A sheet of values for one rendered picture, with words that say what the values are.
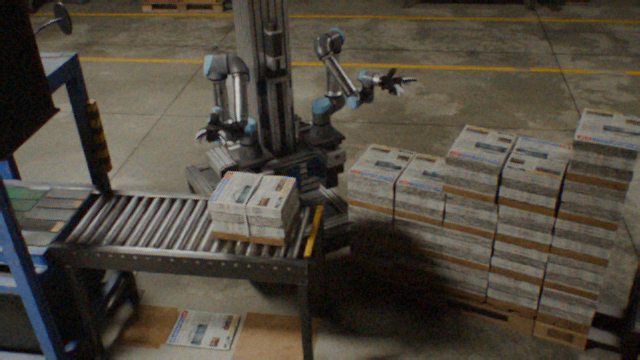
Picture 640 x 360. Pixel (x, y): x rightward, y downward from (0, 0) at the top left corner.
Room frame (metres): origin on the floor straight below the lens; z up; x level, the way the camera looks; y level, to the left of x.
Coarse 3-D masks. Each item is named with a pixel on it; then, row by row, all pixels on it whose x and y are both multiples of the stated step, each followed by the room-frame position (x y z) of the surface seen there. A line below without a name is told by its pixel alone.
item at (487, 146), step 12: (468, 132) 3.10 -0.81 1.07; (480, 132) 3.09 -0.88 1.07; (492, 132) 3.09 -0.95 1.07; (456, 144) 2.97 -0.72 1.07; (468, 144) 2.97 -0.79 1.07; (480, 144) 2.96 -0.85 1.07; (492, 144) 2.96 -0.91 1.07; (504, 144) 2.95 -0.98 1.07; (456, 156) 2.84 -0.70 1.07; (468, 156) 2.84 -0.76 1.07; (480, 156) 2.83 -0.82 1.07; (492, 156) 2.83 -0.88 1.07; (504, 156) 2.83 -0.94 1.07
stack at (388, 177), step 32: (384, 160) 3.24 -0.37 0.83; (416, 160) 3.22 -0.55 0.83; (352, 192) 3.11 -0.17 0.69; (384, 192) 3.01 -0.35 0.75; (416, 192) 2.93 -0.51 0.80; (352, 224) 3.11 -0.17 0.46; (384, 224) 3.01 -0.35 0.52; (416, 224) 2.92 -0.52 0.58; (480, 224) 2.76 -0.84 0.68; (512, 224) 2.69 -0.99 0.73; (544, 224) 2.62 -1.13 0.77; (352, 256) 3.12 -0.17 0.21; (384, 256) 3.02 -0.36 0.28; (416, 256) 2.92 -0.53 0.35; (480, 256) 2.75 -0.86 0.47; (512, 256) 2.68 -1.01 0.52; (544, 256) 2.60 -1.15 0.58; (384, 288) 3.02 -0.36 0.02; (416, 288) 2.91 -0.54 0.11; (480, 288) 2.74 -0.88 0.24; (512, 288) 2.66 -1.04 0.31; (512, 320) 2.64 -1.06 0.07
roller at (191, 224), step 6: (198, 204) 2.90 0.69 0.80; (204, 204) 2.91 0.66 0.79; (198, 210) 2.84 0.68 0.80; (192, 216) 2.78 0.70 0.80; (198, 216) 2.80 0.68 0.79; (192, 222) 2.73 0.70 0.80; (186, 228) 2.68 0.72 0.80; (192, 228) 2.69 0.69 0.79; (186, 234) 2.63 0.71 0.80; (180, 240) 2.57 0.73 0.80; (186, 240) 2.59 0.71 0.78; (180, 246) 2.53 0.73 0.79
